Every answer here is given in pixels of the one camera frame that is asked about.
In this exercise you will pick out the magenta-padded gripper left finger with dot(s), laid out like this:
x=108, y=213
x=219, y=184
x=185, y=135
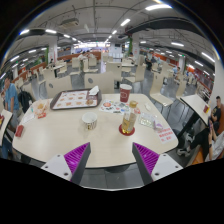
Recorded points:
x=60, y=165

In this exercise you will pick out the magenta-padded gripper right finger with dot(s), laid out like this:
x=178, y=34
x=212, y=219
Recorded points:
x=163, y=165

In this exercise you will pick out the clear bottle with yellow drink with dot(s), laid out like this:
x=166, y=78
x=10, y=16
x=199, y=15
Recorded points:
x=129, y=120

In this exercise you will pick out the red white table sticker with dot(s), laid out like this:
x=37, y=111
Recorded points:
x=166, y=135

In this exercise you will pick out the flat round red coaster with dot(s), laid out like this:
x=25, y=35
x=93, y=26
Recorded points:
x=128, y=134

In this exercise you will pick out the clear plastic wrapper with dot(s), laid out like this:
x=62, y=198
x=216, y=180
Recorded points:
x=148, y=120

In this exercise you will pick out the red sauce packet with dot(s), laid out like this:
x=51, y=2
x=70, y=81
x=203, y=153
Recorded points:
x=41, y=115

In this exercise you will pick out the small red wallet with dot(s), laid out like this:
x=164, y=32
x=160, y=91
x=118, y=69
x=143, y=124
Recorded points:
x=19, y=130

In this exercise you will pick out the white paper receipt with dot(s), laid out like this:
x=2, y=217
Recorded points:
x=28, y=117

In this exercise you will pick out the crumpled white tissue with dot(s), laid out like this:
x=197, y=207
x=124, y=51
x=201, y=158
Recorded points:
x=148, y=107

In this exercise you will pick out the small red white packet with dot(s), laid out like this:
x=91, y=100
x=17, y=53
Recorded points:
x=137, y=110

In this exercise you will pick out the clear plastic food bag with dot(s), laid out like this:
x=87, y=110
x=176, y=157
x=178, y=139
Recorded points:
x=40, y=107

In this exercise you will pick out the brown tray with paper liner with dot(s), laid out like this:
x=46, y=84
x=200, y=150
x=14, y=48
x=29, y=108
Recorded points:
x=71, y=99

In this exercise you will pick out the beige side table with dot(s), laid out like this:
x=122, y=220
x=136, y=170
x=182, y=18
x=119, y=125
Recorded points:
x=6, y=125
x=196, y=106

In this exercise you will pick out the black backpack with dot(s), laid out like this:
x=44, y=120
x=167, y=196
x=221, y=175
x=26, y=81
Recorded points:
x=25, y=100

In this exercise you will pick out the printed paper sheet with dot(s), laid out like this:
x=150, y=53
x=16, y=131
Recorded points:
x=111, y=107

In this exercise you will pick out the group of beige chairs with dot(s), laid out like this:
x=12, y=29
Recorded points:
x=58, y=85

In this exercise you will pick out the red paper cup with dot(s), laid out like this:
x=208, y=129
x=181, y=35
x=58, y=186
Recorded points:
x=125, y=94

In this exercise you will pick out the white napkin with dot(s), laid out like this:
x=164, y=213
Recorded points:
x=94, y=90

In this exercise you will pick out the ceiling air conditioner unit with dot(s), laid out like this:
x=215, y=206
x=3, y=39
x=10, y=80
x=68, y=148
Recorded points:
x=69, y=22

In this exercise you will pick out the group of ceiling lights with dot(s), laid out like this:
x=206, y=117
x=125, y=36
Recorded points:
x=158, y=6

